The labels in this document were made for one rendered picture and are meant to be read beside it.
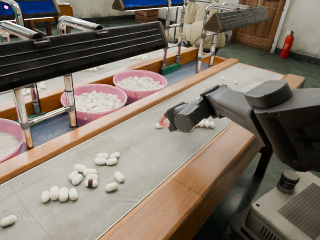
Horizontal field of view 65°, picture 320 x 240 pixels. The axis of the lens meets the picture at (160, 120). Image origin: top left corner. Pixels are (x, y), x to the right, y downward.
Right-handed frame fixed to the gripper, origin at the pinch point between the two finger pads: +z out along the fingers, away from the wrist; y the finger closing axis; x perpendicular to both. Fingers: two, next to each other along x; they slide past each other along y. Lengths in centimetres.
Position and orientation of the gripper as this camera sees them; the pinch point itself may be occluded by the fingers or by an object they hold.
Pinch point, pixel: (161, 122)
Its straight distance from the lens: 85.9
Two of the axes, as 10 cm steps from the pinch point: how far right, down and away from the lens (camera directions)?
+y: -6.1, 3.7, -7.0
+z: -6.5, 2.6, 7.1
